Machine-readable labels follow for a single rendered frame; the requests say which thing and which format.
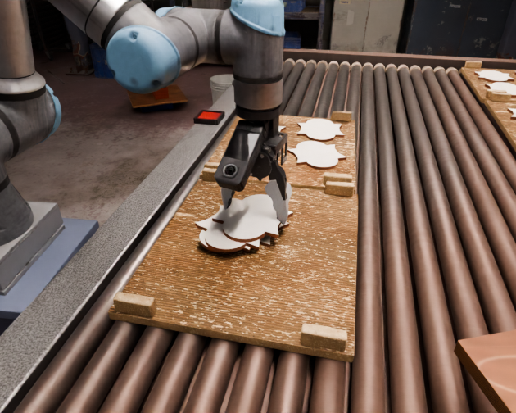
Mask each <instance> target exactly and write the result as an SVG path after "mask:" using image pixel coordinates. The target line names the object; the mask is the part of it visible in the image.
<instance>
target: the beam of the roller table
mask: <svg viewBox="0 0 516 413"><path fill-rule="evenodd" d="M235 104H236V103H235V102H234V86H232V85H231V86H230V87H229V88H228V89H227V90H226V91H225V92H224V93H223V94H222V95H221V97H220V98H219V99H218V100H217V101H216V102H215V103H214V104H213V105H212V107H211V108H210V109H209V110H210V111H224V115H225V117H224V118H223V119H222V121H221V122H220V123H219V124H218V125H204V124H195V125H194V126H193V127H192V128H191V129H190V130H189V131H188V132H187V133H186V134H185V135H184V136H183V138H182V139H181V140H180V141H179V142H178V143H177V144H176V145H175V146H174V148H173V149H172V150H171V151H170V152H169V153H168V154H167V155H166V156H165V158H164V159H163V160H162V161H161V162H160V163H159V164H158V165H157V166H156V167H155V169H154V170H153V171H152V172H151V173H150V174H149V175H148V176H147V177H146V179H145V180H144V181H143V182H142V183H141V184H140V185H139V186H138V187H137V188H136V189H135V190H134V191H133V192H132V193H131V194H130V195H129V196H128V197H127V199H126V200H125V201H124V202H123V203H122V204H121V205H120V206H119V207H118V208H117V210H116V211H115V212H114V213H113V214H112V215H111V216H110V217H109V218H108V220H107V221H106V222H105V223H104V224H103V225H102V226H101V227H100V228H99V229H98V231H97V232H96V233H95V234H94V235H93V236H92V237H91V238H90V239H89V240H88V241H87V242H86V243H85V244H84V245H83V246H82V247H81V248H80V250H79V251H78V252H77V253H76V254H75V255H74V256H73V257H72V258H71V259H70V261H69V262H68V263H67V264H66V265H65V266H64V267H63V268H62V269H61V271H60V272H59V273H58V274H57V275H56V276H55V277H54V278H53V279H52V280H51V282H50V283H49V284H48V285H47V286H46V287H45V288H44V289H43V290H42V292H41V293H40V294H39V295H38V296H37V297H36V298H35V299H34V300H33V301H32V302H31V303H30V304H29V305H28V306H27V307H26V308H25V309H24V310H23V312H22V313H21V314H20V315H19V316H18V317H17V318H16V319H15V320H14V321H13V323H12V324H11V325H10V326H9V327H8V328H7V329H6V330H5V331H4V333H3V334H2V335H1V336H0V413H13V412H14V410H15V409H16V408H17V407H18V406H19V404H20V403H21V401H22V400H23V399H24V397H25V396H26V394H27V393H28V392H29V390H30V389H31V388H32V387H33V386H34V384H35V383H36V381H37V380H38V378H39V377H40V376H41V374H42V373H43V372H44V371H45V370H46V368H47V367H48V365H49V364H50V362H51V361H52V359H53V358H54V357H55V355H56V354H57V353H58V352H59V351H60V349H61V348H62V346H63V345H64V344H65V342H66V341H67V339H68V338H69V337H70V336H71V335H72V333H73V332H74V331H75V329H76V328H77V326H78V325H79V323H80V322H81V320H82V319H83V318H84V317H85V316H86V314H87V313H88V311H89V310H90V309H91V307H92V306H93V304H94V303H95V302H96V300H97V299H98V298H99V297H100V296H101V294H102V293H103V291H104V290H105V289H106V287H107V286H108V284H109V283H110V282H111V281H112V279H113V278H114V277H115V275H116V274H117V272H118V271H119V270H120V268H121V267H122V265H123V264H124V263H125V262H126V261H127V259H128V258H129V256H130V255H131V254H132V252H133V251H134V249H135V248H136V247H137V246H138V245H139V243H140V242H141V241H142V239H143V237H144V236H145V235H146V233H147V232H148V230H149V229H150V228H151V227H152V226H153V224H154V223H155V222H156V220H157V219H158V217H159V216H160V215H161V213H162V212H163V210H164V209H165V208H166V207H167V206H168V204H169V203H170V201H171V200H172V199H173V197H174V195H175V194H176V193H177V192H178V191H179V189H180V188H181V187H182V185H183V184H184V182H185V181H186V180H187V178H188V177H189V175H190V174H191V173H192V172H193V171H194V169H195V168H196V167H197V165H198V164H199V162H200V161H201V159H202V158H203V157H204V156H205V155H206V153H207V152H208V150H209V149H210V147H211V146H212V145H213V143H214V142H215V140H216V139H217V138H218V137H219V136H220V134H221V133H222V132H223V130H224V129H225V127H226V126H227V125H228V123H229V122H230V121H231V120H232V118H233V117H234V116H235V114H236V108H235Z"/></svg>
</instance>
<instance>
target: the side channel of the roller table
mask: <svg viewBox="0 0 516 413"><path fill-rule="evenodd" d="M289 58H291V59H293V60H294V62H295V63H296V61H297V60H299V59H303V60H304V61H305V62H306V63H307V62H308V61H309V60H315V61H316V64H318V63H319V62H320V61H322V60H325V61H326V62H327V63H328V64H329V63H330V62H331V61H337V63H338V65H339V66H340V65H341V63H342V62H344V61H347V62H349V64H350V66H351V65H352V64H353V63H354V62H359V63H360V64H361V66H362V67H363V65H364V64H365V63H367V62H369V63H371V64H372V65H373V68H374V67H375V66H376V65H377V64H378V63H382V64H383V65H384V66H385V70H386V67H387V65H389V64H393V65H395V66H396V68H397V69H398V67H399V66H400V65H406V66H408V68H409V69H410V67H411V66H414V65H416V66H419V67H420V69H421V70H422V68H423V67H424V66H430V67H432V69H433V70H434V69H435V68H436V67H438V66H441V67H443V68H444V69H445V70H447V69H448V68H449V67H454V68H455V69H456V70H457V71H459V69H461V67H464V66H465V62H466V61H481V62H482V65H481V68H486V69H501V70H516V60H513V59H496V58H479V57H447V56H430V55H414V54H396V53H380V52H348V51H331V50H314V49H297V48H284V49H283V60H284V62H285V61H286V60H287V59H289Z"/></svg>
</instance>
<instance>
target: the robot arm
mask: <svg viewBox="0 0 516 413"><path fill-rule="evenodd" d="M48 1H49V2H50V3H51V4H52V5H53V6H54V7H55V8H57V9H58V10H59V11H60V12H61V13H62V14H64V15H65V16H66V17H67V18H68V19H69V20H71V21H72V22H73V23H74V24H75V25H77V26H78V27H79V28H80V29H81V30H82V31H83V32H85V33H86V35H87V36H88V37H90V38H91V39H92V40H93V41H94V42H96V43H97V44H98V45H99V46H100V47H101V48H103V49H104V50H106V62H107V65H108V68H109V69H110V70H111V73H112V74H113V75H114V79H115V80H116V81H117V82H118V83H119V84H120V85H121V86H122V87H123V88H125V89H127V90H129V91H130V92H133V93H140V94H146V93H152V92H155V91H157V90H159V89H162V88H165V87H167V86H169V85H170V84H172V83H173V82H174V81H175V80H176V79H177V78H178V77H180V76H181V75H183V74H184V73H186V72H188V71H190V70H191V69H192V68H194V67H195V66H197V65H199V64H200V63H208V64H220V65H233V82H232V86H234V102H235V103H236V104H235V108H236V115H237V116H239V117H241V118H243V119H245V120H239V121H238V123H237V126H236V128H235V130H234V131H233V135H232V137H231V139H230V140H229V144H228V146H227V147H226V149H225V151H224V155H223V156H222V158H221V161H220V163H219V165H218V167H217V170H216V172H215V174H214V178H215V180H216V182H217V184H218V185H219V186H220V187H221V197H222V201H223V204H224V209H225V210H226V209H228V208H229V206H230V205H231V203H232V196H233V195H234V194H235V191H237V192H241V191H242V190H243V189H244V188H245V186H246V183H247V181H248V178H249V176H252V177H256V178H257V179H258V180H259V181H261V180H262V179H263V178H265V177H267V176H269V182H268V183H267V184H266V186H265V191H266V193H267V195H268V196H269V197H270V198H271V199H272V201H273V208H274V209H275V210H276V214H277V219H278V220H279V221H280V222H281V223H282V224H283V225H285V224H286V221H287V217H288V203H289V200H290V197H291V195H292V187H291V185H290V184H289V183H287V176H286V173H285V171H284V168H282V167H281V166H282V165H283V164H284V162H285V161H286V160H287V135H288V133H283V132H279V131H278V127H279V115H280V104H281V103H282V100H283V42H284V35H285V29H284V5H283V1H282V0H232V1H231V7H230V9H227V10H216V9H198V8H185V7H164V8H160V9H158V10H157V11H156V12H154V11H152V10H151V9H150V8H149V7H148V6H147V5H146V4H145V3H143V2H142V1H141V0H48ZM60 123H61V105H60V103H59V100H58V98H57V96H54V95H53V91H52V89H51V88H50V87H49V86H47V85H46V82H45V79H44V78H43V77H42V76H41V75H40V74H39V73H38V72H36V71H35V68H34V56H33V49H32V43H31V36H30V29H29V17H28V10H27V3H26V0H0V246H2V245H4V244H7V243H9V242H11V241H13V240H15V239H16V238H19V237H20V236H21V235H22V234H23V233H25V232H26V231H27V230H28V229H29V228H30V226H31V225H32V224H33V222H34V214H33V212H32V210H31V207H30V205H29V203H28V202H27V201H26V200H25V199H23V197H22V196H21V195H20V193H19V192H18V191H17V190H16V188H15V187H14V186H13V185H12V184H11V181H10V180H9V177H8V175H7V171H6V168H5V166H4V163H5V162H6V161H8V160H10V159H12V158H13V157H15V156H17V155H19V154H21V153H22V152H24V151H25V150H27V149H29V148H31V147H33V146H34V145H36V144H39V143H41V142H43V141H45V140H46V139H47V138H48V137H49V136H50V135H52V134H53V133H54V132H55V131H56V130H57V128H58V127H59V125H60ZM280 135H282V138H281V137H280ZM284 144H285V155H284V156H283V145H284ZM280 150H281V151H280ZM280 156H281V166H280V165H279V164H278V159H279V158H280Z"/></svg>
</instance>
